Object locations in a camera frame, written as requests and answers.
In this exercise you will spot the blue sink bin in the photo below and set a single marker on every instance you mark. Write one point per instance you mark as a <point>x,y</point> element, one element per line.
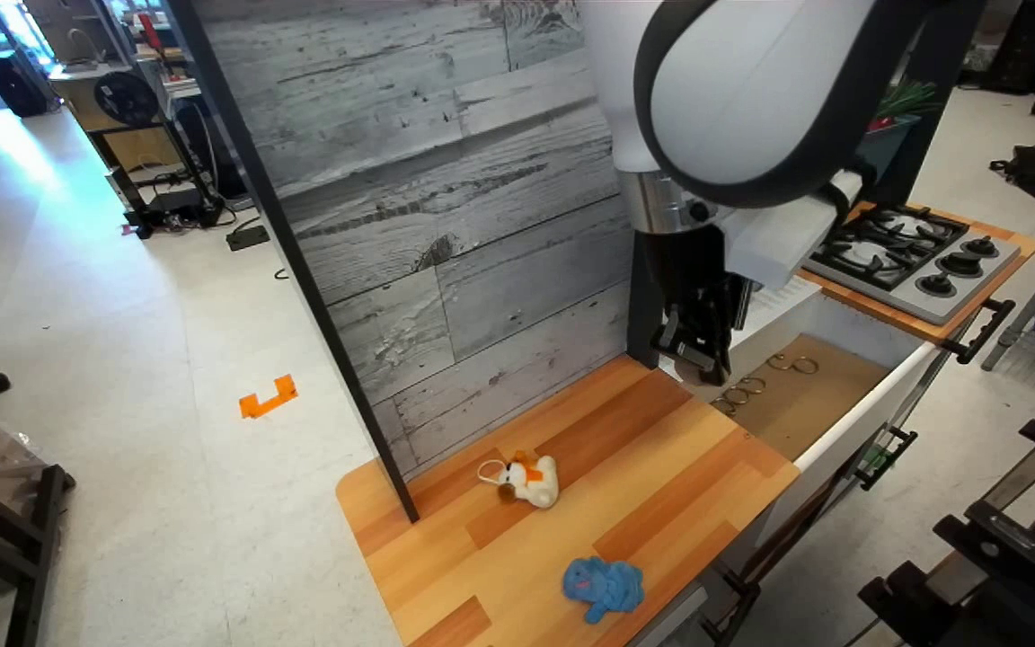
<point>886,155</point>

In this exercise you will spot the white open drawer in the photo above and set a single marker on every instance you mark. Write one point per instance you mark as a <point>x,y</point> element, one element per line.
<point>818,384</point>

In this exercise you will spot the black equipment cart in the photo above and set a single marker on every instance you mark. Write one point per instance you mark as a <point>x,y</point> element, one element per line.
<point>152,147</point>

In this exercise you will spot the grey toy stove top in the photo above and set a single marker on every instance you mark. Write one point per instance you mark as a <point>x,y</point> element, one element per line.
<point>907,262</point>

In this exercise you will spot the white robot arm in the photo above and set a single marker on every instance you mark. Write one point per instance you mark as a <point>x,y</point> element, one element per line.
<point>745,85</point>

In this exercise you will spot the upright black frame post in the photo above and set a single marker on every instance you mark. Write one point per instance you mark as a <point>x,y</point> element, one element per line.
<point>646,300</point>

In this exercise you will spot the green toy vegetable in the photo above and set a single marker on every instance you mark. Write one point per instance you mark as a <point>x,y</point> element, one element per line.
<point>915,104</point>

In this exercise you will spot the black metal rack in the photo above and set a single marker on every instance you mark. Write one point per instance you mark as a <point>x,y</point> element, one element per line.
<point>16,540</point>

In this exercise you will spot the slanted black frame post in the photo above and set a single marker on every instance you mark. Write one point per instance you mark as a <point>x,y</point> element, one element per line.
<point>290,239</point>

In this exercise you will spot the blue plush toy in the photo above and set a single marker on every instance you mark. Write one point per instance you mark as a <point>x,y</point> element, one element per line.
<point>600,587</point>

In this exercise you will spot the small black floor box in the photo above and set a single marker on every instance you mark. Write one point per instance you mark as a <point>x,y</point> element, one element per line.
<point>247,234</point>

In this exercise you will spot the wooden board under stove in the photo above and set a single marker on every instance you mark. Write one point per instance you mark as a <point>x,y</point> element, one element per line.
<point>900,323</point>

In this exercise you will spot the black metal stand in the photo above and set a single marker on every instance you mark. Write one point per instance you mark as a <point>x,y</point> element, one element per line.
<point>1009,561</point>

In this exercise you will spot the white and orange plush toy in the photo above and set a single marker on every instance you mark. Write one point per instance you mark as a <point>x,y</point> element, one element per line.
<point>533,481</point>

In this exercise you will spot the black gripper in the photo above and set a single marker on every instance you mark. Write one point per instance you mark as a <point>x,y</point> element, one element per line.
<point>699,283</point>

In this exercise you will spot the grey wood-look backdrop panel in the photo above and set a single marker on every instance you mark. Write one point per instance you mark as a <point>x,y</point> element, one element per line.
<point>447,203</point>

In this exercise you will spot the wide black frame post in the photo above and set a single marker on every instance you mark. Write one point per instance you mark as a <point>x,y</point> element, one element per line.
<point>937,110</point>

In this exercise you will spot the orange floor tape marker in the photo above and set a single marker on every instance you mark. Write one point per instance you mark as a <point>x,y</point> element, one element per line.
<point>269,400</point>

